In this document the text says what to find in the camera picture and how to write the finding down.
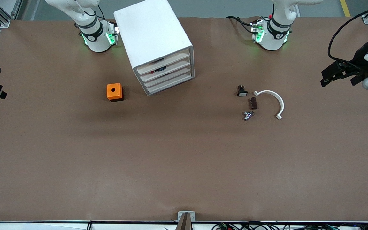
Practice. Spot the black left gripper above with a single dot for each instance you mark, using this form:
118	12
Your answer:
358	59

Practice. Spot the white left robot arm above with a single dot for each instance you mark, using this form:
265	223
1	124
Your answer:
272	38

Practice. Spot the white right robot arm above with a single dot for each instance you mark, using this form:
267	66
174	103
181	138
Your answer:
97	38

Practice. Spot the brown terminal block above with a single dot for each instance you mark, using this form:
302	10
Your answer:
254	103

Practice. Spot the silver metal fitting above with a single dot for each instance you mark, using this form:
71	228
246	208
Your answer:
248	115

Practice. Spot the dark blue electrical component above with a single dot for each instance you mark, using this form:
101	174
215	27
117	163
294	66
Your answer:
161	68

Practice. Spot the white curved plastic bracket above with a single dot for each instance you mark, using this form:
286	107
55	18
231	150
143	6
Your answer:
278	97

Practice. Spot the black push button switch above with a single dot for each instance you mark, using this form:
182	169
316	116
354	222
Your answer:
242	92

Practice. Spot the orange button enclosure box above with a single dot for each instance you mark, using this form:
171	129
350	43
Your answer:
113	91

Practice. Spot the grey metal bracket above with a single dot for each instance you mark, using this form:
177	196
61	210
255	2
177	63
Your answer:
181	214

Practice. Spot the brown tapered post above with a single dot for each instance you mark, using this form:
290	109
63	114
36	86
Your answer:
184	223

